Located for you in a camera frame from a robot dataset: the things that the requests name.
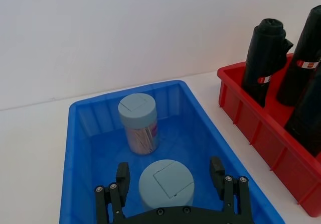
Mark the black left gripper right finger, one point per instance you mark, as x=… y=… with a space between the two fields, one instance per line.
x=217 y=176

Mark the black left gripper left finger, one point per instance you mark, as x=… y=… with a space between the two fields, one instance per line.
x=123 y=183

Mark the toothpick jar with grey-blue lid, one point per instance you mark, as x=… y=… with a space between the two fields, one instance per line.
x=136 y=107
x=163 y=181

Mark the blue plastic bin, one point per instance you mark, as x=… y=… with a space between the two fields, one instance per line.
x=200 y=138

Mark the red plastic bin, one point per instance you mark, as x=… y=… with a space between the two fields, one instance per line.
x=265 y=138

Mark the black bag roll with label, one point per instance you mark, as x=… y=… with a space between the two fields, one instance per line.
x=263 y=55
x=307 y=118
x=301 y=58

